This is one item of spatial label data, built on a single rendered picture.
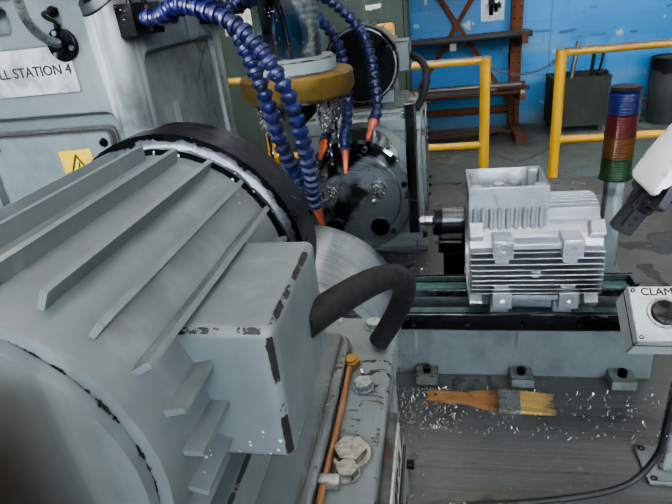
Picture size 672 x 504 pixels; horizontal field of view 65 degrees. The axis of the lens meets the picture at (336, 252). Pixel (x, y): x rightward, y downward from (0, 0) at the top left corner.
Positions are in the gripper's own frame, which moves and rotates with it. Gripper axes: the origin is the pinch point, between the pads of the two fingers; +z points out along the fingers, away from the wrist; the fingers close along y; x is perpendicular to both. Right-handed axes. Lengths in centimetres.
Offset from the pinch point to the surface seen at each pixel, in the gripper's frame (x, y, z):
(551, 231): 8.2, 0.4, 6.8
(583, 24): -105, 513, -42
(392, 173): 32.2, 27.0, 18.3
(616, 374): -14.2, -2.6, 22.9
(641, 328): 2.4, -23.3, 5.5
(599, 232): 3.0, -1.6, 3.1
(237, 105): 139, 320, 119
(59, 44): 81, -13, 9
